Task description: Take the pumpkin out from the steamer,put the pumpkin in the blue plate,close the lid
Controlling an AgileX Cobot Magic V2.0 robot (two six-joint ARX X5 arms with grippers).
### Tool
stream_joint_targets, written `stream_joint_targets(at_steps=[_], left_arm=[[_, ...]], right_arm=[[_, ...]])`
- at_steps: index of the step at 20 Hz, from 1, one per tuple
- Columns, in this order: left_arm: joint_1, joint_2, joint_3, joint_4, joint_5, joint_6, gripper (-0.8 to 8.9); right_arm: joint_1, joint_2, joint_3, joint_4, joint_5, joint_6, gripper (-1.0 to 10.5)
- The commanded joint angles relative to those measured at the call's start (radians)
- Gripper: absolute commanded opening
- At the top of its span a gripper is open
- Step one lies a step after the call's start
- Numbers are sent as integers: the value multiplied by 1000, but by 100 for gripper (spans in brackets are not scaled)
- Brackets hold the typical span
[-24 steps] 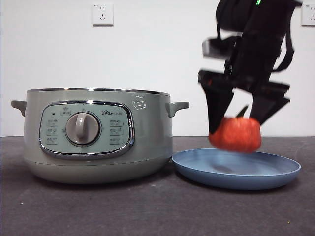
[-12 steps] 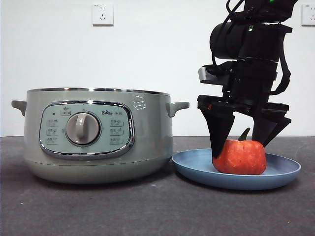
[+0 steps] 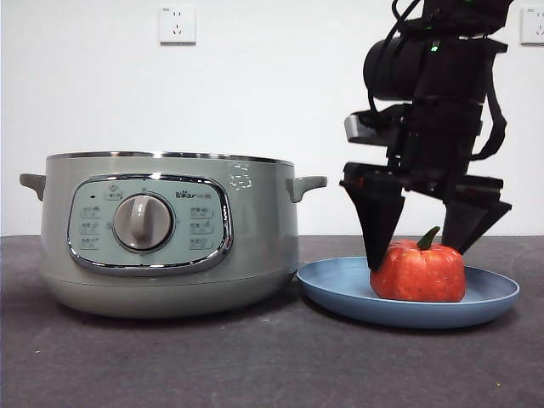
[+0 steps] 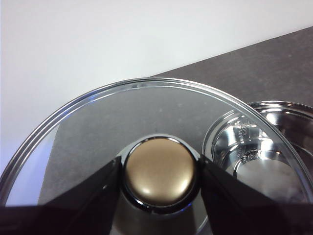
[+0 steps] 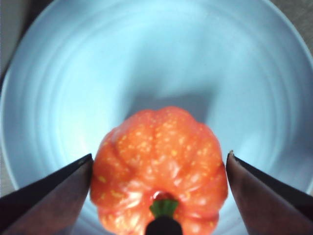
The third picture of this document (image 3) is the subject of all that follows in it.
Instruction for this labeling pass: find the orange pumpkin with green stem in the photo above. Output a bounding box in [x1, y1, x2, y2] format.
[369, 225, 468, 303]

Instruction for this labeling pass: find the blue plate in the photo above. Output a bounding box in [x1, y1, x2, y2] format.
[296, 256, 520, 329]

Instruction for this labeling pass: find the white wall socket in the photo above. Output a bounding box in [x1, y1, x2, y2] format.
[159, 6, 198, 47]
[520, 7, 544, 47]

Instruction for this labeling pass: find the flat black cable strap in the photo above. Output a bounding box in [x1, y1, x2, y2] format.
[474, 40, 509, 162]

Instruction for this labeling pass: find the pale green electric steamer pot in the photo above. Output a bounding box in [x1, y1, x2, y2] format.
[19, 150, 328, 320]

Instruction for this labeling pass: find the pale grey camera box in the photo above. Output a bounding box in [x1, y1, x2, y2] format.
[343, 110, 411, 146]

